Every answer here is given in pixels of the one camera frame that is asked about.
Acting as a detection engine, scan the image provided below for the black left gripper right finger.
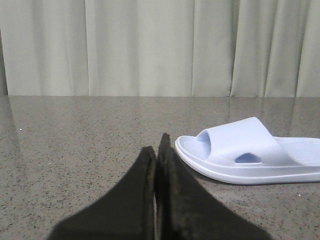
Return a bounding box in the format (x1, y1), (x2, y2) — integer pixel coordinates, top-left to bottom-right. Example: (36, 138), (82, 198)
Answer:
(155, 133), (269, 240)

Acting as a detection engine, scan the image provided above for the pale green curtain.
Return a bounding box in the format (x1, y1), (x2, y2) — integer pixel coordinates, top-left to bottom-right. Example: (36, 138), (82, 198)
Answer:
(0, 0), (320, 97)

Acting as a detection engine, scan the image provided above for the light blue slipper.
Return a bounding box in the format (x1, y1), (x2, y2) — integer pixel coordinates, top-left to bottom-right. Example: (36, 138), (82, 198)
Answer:
(175, 117), (320, 185)

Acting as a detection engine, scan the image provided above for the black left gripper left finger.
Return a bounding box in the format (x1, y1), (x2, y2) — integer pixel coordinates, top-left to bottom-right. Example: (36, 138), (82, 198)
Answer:
(48, 146), (156, 240)

